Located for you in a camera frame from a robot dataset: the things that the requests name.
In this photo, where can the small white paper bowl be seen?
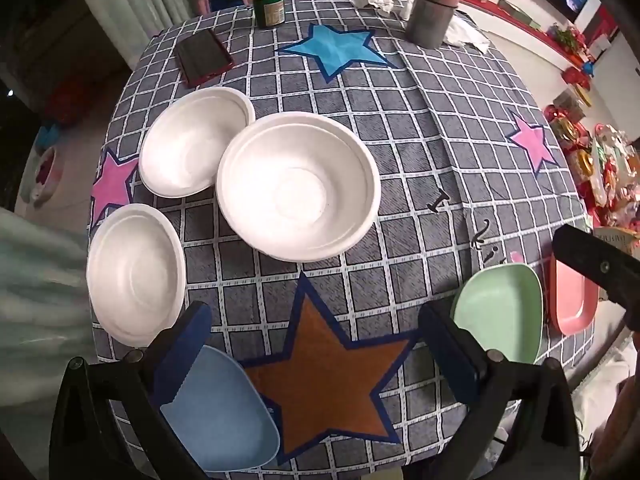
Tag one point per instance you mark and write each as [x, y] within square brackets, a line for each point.
[135, 275]
[192, 145]

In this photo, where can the green plastic plate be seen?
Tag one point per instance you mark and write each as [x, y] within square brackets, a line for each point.
[495, 310]

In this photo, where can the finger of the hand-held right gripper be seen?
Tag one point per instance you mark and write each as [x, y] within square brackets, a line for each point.
[595, 262]

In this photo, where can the white cloth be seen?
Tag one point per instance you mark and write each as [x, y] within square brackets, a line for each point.
[602, 375]

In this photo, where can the blue plastic plate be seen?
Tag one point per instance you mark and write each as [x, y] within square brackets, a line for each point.
[220, 410]

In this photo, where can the checked tablecloth with stars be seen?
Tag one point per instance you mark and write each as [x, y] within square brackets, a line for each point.
[415, 160]

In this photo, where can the phone in red case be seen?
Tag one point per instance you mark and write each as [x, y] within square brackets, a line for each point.
[202, 57]

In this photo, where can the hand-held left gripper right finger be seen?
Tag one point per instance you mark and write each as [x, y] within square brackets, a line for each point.
[450, 355]

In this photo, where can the red tray of snacks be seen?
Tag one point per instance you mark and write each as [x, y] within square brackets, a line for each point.
[607, 175]

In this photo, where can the large white paper bowl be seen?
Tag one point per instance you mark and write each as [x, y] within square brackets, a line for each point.
[300, 190]

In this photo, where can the pink plastic plate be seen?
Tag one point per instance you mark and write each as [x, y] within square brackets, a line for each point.
[570, 305]

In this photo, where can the pale green curtain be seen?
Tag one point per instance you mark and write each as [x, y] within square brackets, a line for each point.
[130, 5]

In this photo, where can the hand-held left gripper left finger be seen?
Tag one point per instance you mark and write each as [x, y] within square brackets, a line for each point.
[184, 355]

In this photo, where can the crumpled white tissue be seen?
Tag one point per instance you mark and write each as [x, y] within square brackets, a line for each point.
[379, 0]
[467, 34]

